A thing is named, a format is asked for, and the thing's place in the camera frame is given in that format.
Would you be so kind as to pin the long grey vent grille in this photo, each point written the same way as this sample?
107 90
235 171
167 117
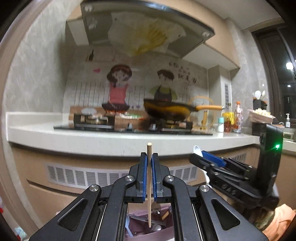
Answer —
78 177

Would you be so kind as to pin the black pot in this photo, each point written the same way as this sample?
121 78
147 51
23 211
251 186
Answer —
258 129

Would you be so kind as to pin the gas stove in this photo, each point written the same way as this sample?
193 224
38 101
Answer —
130 124

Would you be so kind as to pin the white ceramic spoon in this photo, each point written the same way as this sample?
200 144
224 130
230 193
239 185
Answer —
203 174

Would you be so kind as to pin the range hood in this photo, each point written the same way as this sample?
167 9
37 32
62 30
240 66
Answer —
137 27

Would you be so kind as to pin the maroon utensil holder box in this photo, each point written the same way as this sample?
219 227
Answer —
161 214

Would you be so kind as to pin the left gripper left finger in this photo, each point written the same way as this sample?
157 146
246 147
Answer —
132 188

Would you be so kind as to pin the small white teal-capped bottle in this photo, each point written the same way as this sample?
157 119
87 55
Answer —
220 126

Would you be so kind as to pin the white tray of food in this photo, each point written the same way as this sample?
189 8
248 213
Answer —
260 116

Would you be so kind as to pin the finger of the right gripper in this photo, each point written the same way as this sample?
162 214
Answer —
203 164
214 159

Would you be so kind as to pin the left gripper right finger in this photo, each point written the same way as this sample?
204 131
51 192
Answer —
166 187

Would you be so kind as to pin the red-capped plastic bottle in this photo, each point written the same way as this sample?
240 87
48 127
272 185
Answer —
238 118

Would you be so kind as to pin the wooden chopstick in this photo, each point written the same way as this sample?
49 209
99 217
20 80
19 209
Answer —
149 183

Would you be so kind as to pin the cartoon backsplash sticker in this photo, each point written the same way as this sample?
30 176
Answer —
103 77

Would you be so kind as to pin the small grey vent grille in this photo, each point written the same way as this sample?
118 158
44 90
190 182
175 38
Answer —
240 157

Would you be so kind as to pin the blue speckled spoon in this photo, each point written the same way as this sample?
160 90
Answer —
127 226

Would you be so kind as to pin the white soap dispenser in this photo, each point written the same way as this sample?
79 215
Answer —
287 121

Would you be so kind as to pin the black utensil cup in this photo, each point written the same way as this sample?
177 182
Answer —
258 100

